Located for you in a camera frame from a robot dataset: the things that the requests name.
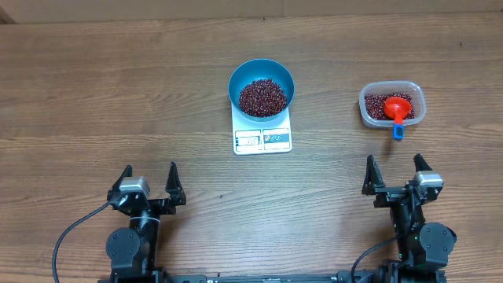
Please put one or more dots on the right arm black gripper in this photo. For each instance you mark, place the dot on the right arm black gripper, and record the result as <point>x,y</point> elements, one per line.
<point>373,185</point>

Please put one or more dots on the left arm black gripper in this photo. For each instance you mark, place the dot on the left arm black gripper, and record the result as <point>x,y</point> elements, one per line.
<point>177,196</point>

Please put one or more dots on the red measuring scoop blue handle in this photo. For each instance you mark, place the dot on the red measuring scoop blue handle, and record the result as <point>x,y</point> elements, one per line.
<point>398,109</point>

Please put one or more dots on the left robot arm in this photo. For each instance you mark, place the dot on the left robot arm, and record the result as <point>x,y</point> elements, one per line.
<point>133,249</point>

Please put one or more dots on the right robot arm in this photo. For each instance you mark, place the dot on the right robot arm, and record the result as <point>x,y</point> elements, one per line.
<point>423,247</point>

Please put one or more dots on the white kitchen scale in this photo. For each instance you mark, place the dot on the white kitchen scale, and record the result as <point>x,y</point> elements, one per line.
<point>253,137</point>

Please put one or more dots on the red beans in bowl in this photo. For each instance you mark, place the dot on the red beans in bowl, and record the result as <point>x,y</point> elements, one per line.
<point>262,98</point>

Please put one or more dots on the blue bowl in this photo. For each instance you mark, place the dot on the blue bowl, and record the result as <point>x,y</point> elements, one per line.
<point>260,69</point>

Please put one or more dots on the clear plastic container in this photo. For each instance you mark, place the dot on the clear plastic container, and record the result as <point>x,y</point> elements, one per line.
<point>387,87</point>

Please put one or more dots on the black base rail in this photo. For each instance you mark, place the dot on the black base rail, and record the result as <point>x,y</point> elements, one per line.
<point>343,276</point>

